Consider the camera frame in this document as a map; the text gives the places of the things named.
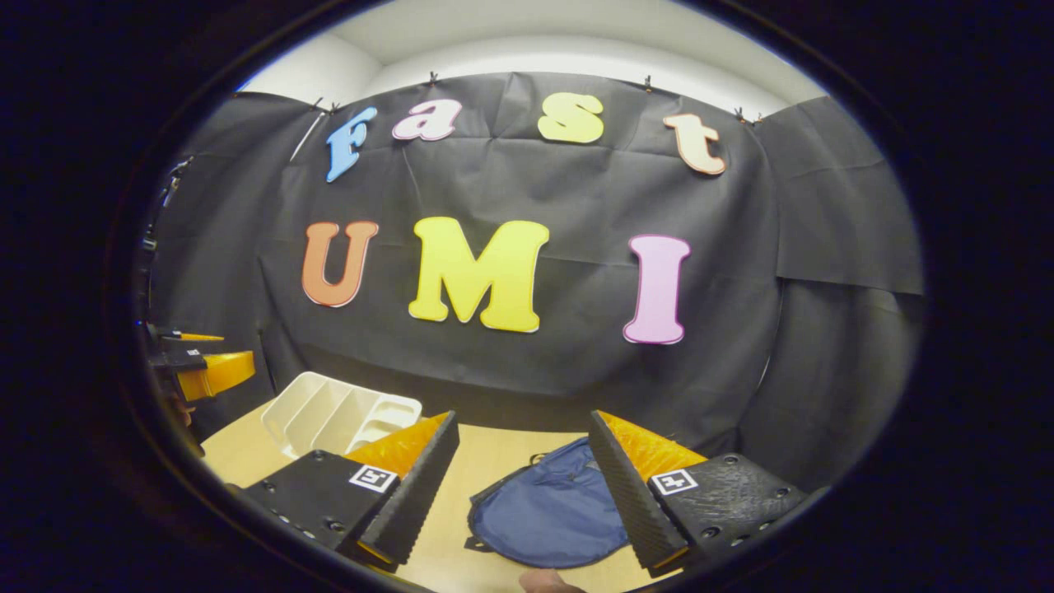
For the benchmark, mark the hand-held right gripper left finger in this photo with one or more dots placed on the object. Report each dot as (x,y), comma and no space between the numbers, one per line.
(416,494)

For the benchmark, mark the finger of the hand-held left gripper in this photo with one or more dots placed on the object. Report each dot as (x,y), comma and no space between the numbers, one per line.
(218,372)
(202,337)

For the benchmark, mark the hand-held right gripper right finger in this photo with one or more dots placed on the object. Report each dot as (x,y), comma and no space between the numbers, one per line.
(634,502)

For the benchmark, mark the white bookshelf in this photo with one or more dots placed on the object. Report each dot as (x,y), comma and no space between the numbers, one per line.
(329,412)

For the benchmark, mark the blue schoolbag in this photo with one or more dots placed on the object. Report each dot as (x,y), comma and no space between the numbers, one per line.
(543,511)

